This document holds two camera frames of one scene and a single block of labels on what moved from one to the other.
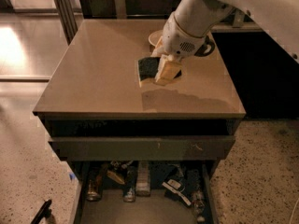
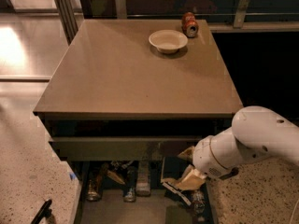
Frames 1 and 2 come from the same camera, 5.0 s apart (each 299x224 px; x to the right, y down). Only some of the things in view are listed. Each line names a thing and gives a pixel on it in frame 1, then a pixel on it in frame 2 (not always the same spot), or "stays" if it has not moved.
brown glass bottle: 95,181 stays
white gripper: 177,40 → 204,159
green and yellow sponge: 147,68 → 173,167
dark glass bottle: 130,184 stays
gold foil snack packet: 115,177 stays
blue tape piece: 72,175 stays
